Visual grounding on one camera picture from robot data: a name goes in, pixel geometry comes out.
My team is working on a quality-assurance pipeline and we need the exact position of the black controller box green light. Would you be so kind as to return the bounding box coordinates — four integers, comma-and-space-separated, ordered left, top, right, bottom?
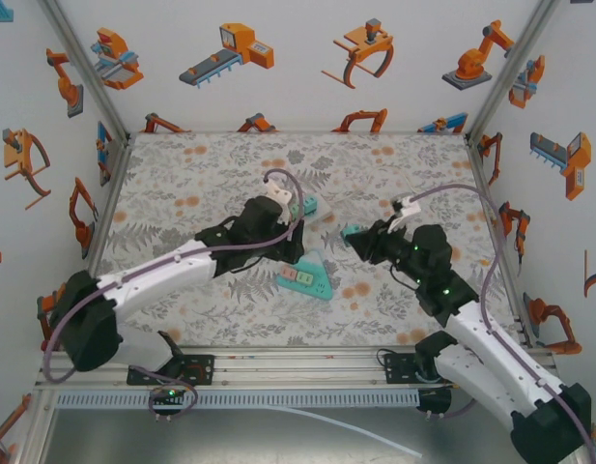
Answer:
149, 385, 184, 422

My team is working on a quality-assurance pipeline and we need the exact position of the thin white tube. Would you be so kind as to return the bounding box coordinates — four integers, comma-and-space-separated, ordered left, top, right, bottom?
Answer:
266, 404, 424, 459

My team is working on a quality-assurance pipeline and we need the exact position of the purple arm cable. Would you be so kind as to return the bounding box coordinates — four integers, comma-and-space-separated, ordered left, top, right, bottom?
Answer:
40, 168, 307, 422
406, 183, 596, 464

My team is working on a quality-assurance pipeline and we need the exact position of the aluminium side rail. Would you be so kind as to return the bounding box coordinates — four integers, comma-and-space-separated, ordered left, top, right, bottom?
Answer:
464, 134, 538, 348
84, 137, 134, 276

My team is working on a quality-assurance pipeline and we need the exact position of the white slotted cable duct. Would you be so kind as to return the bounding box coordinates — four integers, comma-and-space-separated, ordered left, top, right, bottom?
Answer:
53, 390, 422, 409

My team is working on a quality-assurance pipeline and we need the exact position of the teal triangular power strip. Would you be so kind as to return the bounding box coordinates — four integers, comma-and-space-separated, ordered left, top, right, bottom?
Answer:
275, 247, 334, 302

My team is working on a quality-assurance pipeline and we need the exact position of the long white power strip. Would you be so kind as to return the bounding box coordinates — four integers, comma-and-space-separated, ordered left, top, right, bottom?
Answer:
300, 195, 334, 224

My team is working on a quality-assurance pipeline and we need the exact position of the grey metal lower panel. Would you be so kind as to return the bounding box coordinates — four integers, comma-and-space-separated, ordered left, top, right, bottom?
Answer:
36, 407, 521, 464

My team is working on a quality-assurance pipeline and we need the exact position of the aluminium frame post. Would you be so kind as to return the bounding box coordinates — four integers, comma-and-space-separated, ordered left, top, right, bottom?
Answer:
464, 0, 563, 144
36, 0, 133, 144

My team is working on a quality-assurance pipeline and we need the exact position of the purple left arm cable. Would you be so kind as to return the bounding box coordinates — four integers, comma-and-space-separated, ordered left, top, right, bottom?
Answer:
40, 168, 307, 422

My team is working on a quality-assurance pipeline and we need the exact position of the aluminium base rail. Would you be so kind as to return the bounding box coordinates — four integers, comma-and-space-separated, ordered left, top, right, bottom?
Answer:
34, 345, 562, 392

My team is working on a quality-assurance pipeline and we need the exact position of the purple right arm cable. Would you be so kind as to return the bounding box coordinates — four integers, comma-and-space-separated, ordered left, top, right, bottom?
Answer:
406, 183, 596, 464

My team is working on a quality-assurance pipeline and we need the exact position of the floral patterned table mat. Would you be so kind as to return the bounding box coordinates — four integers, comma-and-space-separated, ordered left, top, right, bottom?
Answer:
77, 130, 530, 347

